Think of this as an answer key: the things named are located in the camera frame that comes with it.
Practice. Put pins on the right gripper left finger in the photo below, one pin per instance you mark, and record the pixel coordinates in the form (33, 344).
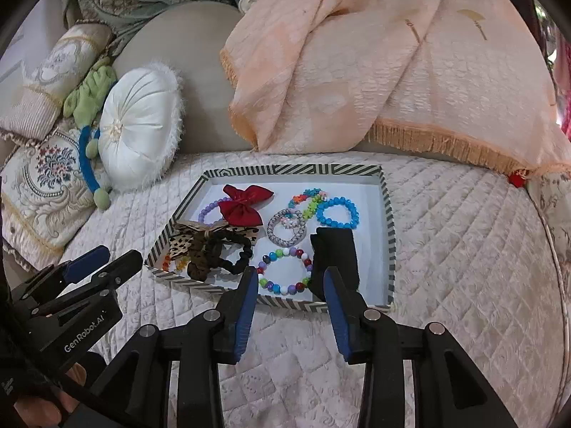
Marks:
(237, 312)

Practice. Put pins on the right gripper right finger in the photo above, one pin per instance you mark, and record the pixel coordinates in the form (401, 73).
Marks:
(346, 308)

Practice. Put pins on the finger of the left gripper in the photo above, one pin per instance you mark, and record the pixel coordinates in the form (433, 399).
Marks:
(86, 264)
(113, 275)

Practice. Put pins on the brown scrunchie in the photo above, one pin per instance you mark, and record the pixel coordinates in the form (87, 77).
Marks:
(201, 258)

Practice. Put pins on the black velvet pouch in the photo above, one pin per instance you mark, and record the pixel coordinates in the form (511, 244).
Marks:
(333, 248)

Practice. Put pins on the black scrunchie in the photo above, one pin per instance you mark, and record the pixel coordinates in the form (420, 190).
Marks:
(229, 251)

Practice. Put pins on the leopard print bow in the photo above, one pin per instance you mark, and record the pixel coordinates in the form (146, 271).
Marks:
(188, 232)

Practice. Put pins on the red satin bow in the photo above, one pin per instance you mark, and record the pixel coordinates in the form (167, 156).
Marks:
(239, 209)

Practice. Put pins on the left hand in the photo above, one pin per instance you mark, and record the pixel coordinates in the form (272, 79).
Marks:
(38, 412)

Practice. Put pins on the floral embroidered pillow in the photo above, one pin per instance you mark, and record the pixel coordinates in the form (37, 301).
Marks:
(45, 199)

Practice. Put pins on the round white satin cushion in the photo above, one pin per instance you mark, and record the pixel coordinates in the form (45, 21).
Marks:
(141, 126)

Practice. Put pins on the cream bolster pillow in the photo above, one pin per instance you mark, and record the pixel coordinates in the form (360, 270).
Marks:
(40, 99)

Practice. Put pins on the green blue plush toy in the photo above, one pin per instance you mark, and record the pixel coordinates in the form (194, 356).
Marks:
(84, 104)

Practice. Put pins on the floral cream bed skirt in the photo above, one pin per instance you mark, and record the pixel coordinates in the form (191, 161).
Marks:
(551, 194)

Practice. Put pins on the beige upholstered headboard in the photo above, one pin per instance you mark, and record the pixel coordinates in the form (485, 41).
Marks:
(188, 38)

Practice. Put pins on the peach fringed blanket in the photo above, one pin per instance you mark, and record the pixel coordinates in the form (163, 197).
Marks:
(460, 78)

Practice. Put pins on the hanging red clothes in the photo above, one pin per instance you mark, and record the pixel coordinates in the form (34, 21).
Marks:
(562, 78)

